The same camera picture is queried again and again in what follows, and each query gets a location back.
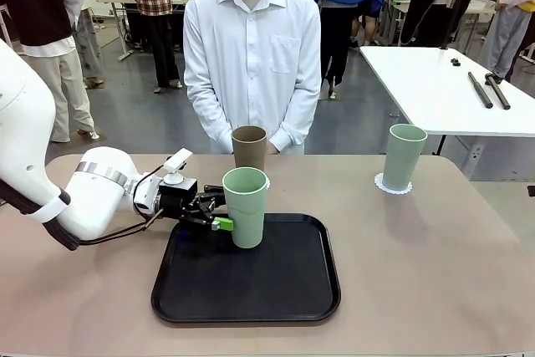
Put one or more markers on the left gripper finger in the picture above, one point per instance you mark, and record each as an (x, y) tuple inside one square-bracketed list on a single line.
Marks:
[(211, 196), (221, 224)]

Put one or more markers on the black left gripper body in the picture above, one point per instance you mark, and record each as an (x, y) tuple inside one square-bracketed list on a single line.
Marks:
[(177, 198)]

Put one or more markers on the brown tall cup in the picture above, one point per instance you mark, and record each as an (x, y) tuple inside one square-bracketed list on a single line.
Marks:
[(250, 152)]

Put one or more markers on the person right forearm white sleeve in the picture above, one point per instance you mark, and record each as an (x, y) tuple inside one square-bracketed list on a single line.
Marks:
[(205, 110)]

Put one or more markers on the white scalloped paper coaster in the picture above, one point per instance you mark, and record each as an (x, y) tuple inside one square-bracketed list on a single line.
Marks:
[(378, 183), (268, 183)]

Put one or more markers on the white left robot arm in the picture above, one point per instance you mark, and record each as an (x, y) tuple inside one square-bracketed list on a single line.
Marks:
[(92, 198)]

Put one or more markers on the white side table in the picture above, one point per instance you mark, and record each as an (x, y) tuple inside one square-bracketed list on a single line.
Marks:
[(434, 89)]

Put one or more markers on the small black part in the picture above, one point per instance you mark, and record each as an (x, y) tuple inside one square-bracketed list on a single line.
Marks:
[(455, 61)]

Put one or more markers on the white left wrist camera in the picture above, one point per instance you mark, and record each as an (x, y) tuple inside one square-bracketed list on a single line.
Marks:
[(176, 162)]

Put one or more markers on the grey outlet post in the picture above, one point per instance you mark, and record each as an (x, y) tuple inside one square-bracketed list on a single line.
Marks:
[(477, 156)]

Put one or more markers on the bystander in grey trousers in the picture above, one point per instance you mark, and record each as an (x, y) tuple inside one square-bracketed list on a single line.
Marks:
[(90, 43)]

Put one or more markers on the person left forearm white sleeve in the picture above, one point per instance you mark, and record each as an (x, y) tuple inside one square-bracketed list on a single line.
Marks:
[(299, 110)]

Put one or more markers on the black metal rod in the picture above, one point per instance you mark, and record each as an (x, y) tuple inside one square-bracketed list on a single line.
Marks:
[(499, 91), (480, 89)]

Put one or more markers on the green tall cup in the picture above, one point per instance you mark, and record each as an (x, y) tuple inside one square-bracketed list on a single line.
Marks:
[(246, 219), (403, 160)]

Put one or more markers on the black plastic tray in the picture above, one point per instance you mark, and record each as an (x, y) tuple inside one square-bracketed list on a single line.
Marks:
[(246, 290)]

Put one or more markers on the person in white shirt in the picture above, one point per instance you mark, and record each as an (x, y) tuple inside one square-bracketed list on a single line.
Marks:
[(251, 47)]

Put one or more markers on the person left hand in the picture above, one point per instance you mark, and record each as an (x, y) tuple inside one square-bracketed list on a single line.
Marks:
[(273, 149)]

